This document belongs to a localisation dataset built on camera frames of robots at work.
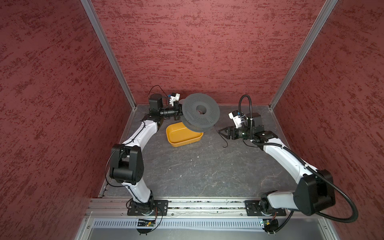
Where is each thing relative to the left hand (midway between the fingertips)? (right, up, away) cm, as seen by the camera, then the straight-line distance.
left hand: (192, 111), depth 78 cm
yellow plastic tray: (-10, -15, +25) cm, 31 cm away
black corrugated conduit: (+69, -27, +22) cm, 77 cm away
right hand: (+16, -12, +3) cm, 20 cm away
